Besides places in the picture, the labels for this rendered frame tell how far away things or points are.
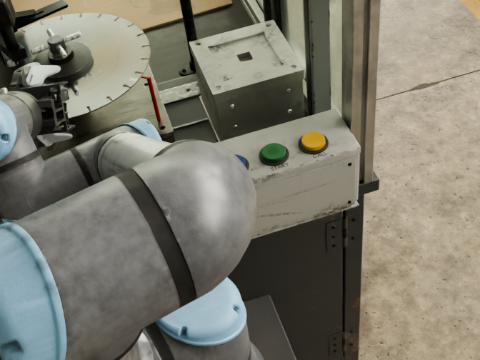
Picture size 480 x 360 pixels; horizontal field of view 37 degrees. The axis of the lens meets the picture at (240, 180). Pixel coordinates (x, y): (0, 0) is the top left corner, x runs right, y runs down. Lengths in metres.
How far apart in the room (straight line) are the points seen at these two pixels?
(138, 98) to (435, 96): 1.50
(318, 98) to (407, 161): 1.17
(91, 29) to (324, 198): 0.57
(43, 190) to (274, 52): 0.65
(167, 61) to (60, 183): 0.82
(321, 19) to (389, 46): 1.73
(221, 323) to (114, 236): 0.42
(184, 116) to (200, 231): 1.01
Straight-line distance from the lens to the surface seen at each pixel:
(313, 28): 1.22
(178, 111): 1.53
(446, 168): 2.44
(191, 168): 0.54
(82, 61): 1.38
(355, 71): 1.16
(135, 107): 1.41
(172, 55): 1.70
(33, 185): 0.91
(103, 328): 0.53
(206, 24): 1.78
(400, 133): 2.55
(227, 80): 1.35
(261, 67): 1.38
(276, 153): 1.18
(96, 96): 1.30
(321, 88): 1.30
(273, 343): 1.15
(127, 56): 1.37
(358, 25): 1.11
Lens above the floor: 1.73
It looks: 46 degrees down
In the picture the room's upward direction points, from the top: 8 degrees counter-clockwise
